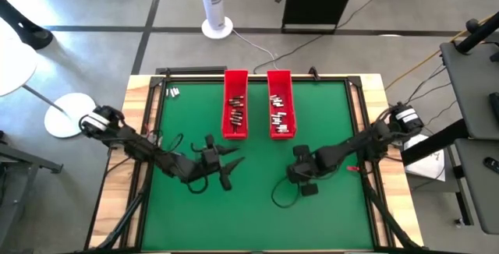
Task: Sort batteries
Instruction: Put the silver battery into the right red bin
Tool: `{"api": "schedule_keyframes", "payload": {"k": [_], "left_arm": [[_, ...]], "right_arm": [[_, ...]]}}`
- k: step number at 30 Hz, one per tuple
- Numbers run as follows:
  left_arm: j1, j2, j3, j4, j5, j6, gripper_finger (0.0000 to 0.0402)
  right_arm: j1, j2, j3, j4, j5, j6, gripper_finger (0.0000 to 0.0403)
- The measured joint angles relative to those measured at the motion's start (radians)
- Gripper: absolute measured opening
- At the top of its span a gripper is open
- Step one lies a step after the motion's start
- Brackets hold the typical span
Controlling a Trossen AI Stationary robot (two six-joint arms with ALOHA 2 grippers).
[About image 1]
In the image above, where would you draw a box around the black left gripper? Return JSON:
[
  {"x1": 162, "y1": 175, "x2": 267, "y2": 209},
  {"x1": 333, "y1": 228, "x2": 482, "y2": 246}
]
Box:
[{"x1": 194, "y1": 133, "x2": 246, "y2": 192}]

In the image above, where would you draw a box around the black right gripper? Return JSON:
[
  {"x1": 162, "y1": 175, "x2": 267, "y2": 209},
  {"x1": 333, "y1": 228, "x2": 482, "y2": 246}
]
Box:
[{"x1": 286, "y1": 143, "x2": 321, "y2": 198}]

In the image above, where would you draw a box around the red plastic bin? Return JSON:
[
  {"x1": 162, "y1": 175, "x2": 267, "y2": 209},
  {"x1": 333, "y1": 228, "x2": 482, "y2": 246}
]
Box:
[
  {"x1": 221, "y1": 69, "x2": 250, "y2": 140},
  {"x1": 266, "y1": 69, "x2": 298, "y2": 140}
]

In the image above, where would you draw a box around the green table mat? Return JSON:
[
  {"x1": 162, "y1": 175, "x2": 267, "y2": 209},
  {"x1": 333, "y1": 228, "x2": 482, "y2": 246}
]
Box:
[{"x1": 142, "y1": 82, "x2": 375, "y2": 252}]

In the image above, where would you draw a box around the white cardboard box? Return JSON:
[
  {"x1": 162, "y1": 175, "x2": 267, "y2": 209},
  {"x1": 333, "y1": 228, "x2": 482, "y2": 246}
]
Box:
[{"x1": 403, "y1": 132, "x2": 447, "y2": 183}]

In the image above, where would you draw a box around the black partition panel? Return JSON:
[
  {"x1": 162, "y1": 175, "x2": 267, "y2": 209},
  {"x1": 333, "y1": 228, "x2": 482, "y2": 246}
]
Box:
[{"x1": 281, "y1": 0, "x2": 362, "y2": 35}]

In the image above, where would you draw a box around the grey standing desk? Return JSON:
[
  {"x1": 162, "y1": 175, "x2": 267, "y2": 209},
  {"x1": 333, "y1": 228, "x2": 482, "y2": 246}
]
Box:
[{"x1": 401, "y1": 31, "x2": 499, "y2": 236}]

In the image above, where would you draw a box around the black remote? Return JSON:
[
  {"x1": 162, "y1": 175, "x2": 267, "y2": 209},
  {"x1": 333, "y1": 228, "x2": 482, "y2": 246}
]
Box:
[{"x1": 482, "y1": 156, "x2": 499, "y2": 174}]

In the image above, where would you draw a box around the grey metal table leg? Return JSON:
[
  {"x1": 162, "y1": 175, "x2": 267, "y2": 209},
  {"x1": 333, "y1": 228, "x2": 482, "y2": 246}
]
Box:
[{"x1": 0, "y1": 143, "x2": 64, "y2": 247}]

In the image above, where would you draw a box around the black monitor pole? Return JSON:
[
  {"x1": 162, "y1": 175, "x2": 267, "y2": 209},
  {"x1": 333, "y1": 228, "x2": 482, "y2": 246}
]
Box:
[{"x1": 454, "y1": 10, "x2": 499, "y2": 55}]

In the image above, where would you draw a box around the black curved stand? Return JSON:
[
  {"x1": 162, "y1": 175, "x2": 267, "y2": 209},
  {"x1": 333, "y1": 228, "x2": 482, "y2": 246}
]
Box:
[{"x1": 0, "y1": 0, "x2": 55, "y2": 51}]

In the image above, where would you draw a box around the black aluminium table frame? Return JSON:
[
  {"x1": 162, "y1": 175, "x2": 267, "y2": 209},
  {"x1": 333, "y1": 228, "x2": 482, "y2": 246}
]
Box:
[{"x1": 83, "y1": 65, "x2": 426, "y2": 254}]

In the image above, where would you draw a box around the white round pedestal table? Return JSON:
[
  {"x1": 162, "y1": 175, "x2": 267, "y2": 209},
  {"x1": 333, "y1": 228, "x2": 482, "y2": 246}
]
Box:
[{"x1": 0, "y1": 23, "x2": 97, "y2": 139}]

